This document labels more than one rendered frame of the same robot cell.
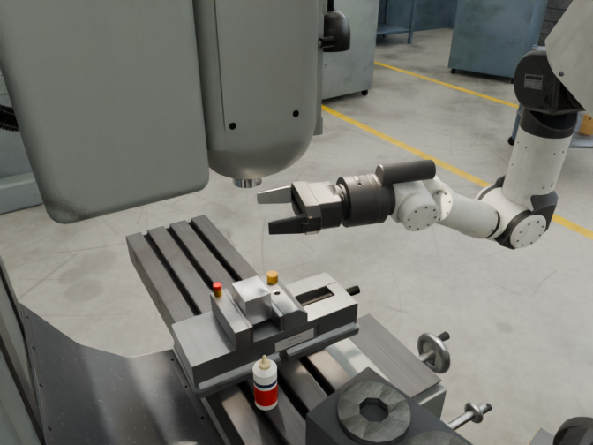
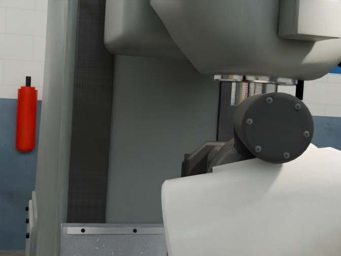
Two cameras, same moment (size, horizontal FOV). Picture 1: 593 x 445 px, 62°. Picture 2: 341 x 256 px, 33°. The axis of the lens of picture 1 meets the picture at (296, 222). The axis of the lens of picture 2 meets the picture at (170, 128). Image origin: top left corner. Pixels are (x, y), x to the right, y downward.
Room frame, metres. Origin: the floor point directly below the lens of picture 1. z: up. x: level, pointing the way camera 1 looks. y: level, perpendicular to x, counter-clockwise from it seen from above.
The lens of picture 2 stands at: (0.80, -0.51, 1.28)
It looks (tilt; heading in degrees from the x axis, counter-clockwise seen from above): 3 degrees down; 107
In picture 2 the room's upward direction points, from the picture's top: 3 degrees clockwise
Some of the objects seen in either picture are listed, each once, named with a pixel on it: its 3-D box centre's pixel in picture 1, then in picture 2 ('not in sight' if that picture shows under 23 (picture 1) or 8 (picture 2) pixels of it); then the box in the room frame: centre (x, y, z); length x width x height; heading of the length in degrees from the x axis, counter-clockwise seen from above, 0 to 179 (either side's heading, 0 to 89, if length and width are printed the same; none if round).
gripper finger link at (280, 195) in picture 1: (273, 194); not in sight; (0.77, 0.04, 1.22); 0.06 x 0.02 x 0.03; 104
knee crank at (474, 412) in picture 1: (462, 418); not in sight; (0.86, -0.45, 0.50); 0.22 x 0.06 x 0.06; 121
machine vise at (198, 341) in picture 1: (267, 318); not in sight; (0.73, 0.06, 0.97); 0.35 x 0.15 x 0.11; 119
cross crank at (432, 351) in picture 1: (424, 358); not in sight; (0.96, -0.35, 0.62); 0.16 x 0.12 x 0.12; 121
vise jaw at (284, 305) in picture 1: (279, 300); not in sight; (0.74, 0.03, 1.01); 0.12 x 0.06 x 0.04; 29
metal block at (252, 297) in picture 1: (251, 300); not in sight; (0.71, 0.08, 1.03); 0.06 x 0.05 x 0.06; 29
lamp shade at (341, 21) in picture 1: (329, 28); not in sight; (0.89, -0.06, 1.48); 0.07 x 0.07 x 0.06
